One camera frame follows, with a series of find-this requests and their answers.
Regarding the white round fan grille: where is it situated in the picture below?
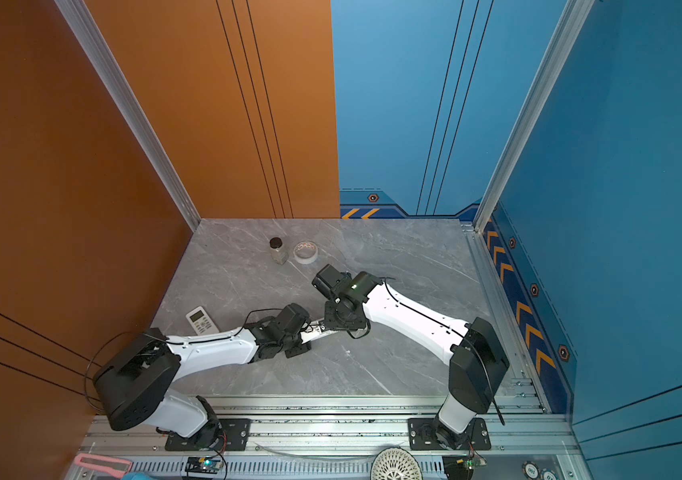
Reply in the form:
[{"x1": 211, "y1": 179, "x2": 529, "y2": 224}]
[{"x1": 370, "y1": 448, "x2": 423, "y2": 480}]

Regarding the small white remote control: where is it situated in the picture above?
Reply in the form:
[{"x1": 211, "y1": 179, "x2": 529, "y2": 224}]
[{"x1": 186, "y1": 306, "x2": 220, "y2": 335}]

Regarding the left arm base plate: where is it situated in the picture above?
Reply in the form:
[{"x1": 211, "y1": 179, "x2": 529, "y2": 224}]
[{"x1": 165, "y1": 418, "x2": 252, "y2": 452}]

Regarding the glass jar black lid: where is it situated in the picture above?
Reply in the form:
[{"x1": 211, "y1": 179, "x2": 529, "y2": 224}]
[{"x1": 269, "y1": 237, "x2": 289, "y2": 265}]

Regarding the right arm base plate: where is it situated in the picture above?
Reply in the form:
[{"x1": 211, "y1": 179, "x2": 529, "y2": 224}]
[{"x1": 407, "y1": 417, "x2": 492, "y2": 451}]

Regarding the white tape roll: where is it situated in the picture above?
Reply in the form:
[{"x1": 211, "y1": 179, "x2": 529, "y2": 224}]
[{"x1": 293, "y1": 241, "x2": 319, "y2": 265}]

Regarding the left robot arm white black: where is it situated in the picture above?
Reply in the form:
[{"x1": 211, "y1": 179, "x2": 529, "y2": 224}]
[{"x1": 93, "y1": 303, "x2": 311, "y2": 450}]

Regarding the aluminium rail frame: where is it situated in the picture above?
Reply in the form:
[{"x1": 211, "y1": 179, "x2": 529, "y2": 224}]
[{"x1": 79, "y1": 396, "x2": 591, "y2": 479}]

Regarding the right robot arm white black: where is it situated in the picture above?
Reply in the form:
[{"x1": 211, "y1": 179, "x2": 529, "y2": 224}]
[{"x1": 312, "y1": 264, "x2": 510, "y2": 451}]

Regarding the circuit board right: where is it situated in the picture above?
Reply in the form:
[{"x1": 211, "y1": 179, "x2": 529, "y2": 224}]
[{"x1": 442, "y1": 456, "x2": 486, "y2": 480}]

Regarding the green circuit board left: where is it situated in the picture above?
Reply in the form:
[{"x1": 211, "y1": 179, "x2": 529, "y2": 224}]
[{"x1": 184, "y1": 456, "x2": 225, "y2": 476}]

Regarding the pink tool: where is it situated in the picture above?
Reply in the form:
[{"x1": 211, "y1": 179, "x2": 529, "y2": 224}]
[{"x1": 74, "y1": 453, "x2": 133, "y2": 479}]

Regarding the cyan object at edge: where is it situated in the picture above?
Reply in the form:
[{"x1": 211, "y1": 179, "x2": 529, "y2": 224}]
[{"x1": 121, "y1": 472, "x2": 156, "y2": 480}]

